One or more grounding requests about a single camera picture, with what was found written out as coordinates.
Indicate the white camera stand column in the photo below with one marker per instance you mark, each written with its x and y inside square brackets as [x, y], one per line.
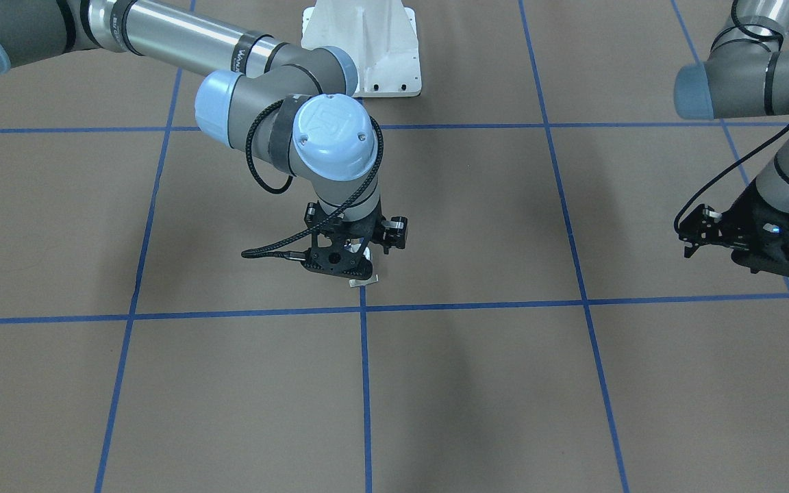
[381, 37]

